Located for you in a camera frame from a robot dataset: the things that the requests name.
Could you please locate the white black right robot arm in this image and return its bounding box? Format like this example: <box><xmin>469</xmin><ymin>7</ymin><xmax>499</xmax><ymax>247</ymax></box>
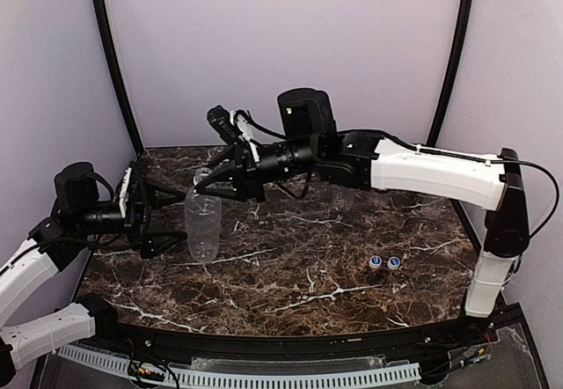
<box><xmin>195</xmin><ymin>88</ymin><xmax>530</xmax><ymax>318</ymax></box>

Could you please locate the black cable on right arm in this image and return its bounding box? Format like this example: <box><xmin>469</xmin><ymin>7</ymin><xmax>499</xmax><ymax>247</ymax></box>
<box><xmin>382</xmin><ymin>131</ymin><xmax>559</xmax><ymax>240</ymax></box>

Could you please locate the right wrist camera with heatsink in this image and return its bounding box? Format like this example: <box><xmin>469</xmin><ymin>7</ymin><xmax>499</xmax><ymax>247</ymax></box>
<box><xmin>207</xmin><ymin>106</ymin><xmax>260</xmax><ymax>162</ymax></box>

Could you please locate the black left corner post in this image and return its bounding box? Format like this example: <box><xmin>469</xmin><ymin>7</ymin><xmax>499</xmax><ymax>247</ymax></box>
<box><xmin>92</xmin><ymin>0</ymin><xmax>144</xmax><ymax>158</ymax></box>

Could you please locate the black front table rail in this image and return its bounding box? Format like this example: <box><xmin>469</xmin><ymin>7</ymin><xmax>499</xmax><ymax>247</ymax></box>
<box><xmin>82</xmin><ymin>303</ymin><xmax>523</xmax><ymax>365</ymax></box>

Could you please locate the blue white bottle cap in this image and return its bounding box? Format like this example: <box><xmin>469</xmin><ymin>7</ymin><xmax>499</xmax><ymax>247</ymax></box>
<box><xmin>369</xmin><ymin>255</ymin><xmax>383</xmax><ymax>269</ymax></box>
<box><xmin>387</xmin><ymin>256</ymin><xmax>401</xmax><ymax>270</ymax></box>

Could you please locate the clear bottle blue pepsi label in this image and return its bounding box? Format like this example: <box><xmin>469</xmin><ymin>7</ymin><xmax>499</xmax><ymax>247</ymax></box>
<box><xmin>333</xmin><ymin>187</ymin><xmax>355</xmax><ymax>211</ymax></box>

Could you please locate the black corner post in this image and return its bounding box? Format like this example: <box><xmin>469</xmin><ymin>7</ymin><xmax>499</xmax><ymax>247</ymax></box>
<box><xmin>92</xmin><ymin>0</ymin><xmax>144</xmax><ymax>158</ymax></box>
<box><xmin>426</xmin><ymin>0</ymin><xmax>473</xmax><ymax>147</ymax></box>

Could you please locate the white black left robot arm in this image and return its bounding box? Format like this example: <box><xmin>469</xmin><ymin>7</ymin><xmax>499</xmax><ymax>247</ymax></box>
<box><xmin>1</xmin><ymin>162</ymin><xmax>186</xmax><ymax>385</ymax></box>

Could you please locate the black right corner post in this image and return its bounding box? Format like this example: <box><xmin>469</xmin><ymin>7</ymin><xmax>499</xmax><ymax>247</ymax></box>
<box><xmin>426</xmin><ymin>0</ymin><xmax>473</xmax><ymax>147</ymax></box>

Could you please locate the white slotted cable duct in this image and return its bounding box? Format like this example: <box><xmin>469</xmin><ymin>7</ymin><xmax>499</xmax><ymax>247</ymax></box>
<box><xmin>57</xmin><ymin>344</ymin><xmax>421</xmax><ymax>388</ymax></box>

